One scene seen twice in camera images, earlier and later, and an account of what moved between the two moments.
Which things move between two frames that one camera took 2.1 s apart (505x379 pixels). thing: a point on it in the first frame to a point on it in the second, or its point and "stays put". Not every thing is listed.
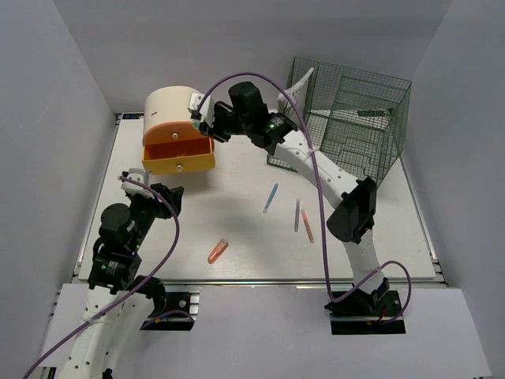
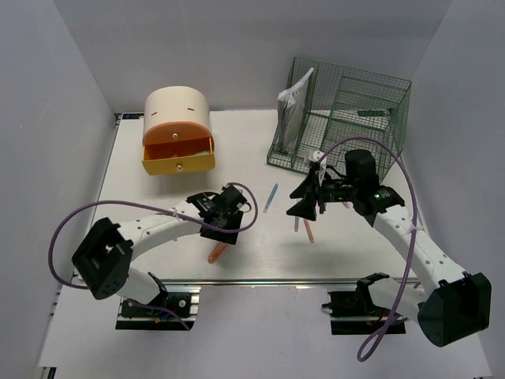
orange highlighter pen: [308, 226] stays put
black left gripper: [173, 196] to [227, 237]
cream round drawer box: [171, 143] stays put
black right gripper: [215, 131] to [306, 207]
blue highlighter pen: [270, 199] stays put
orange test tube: [220, 248] stays put
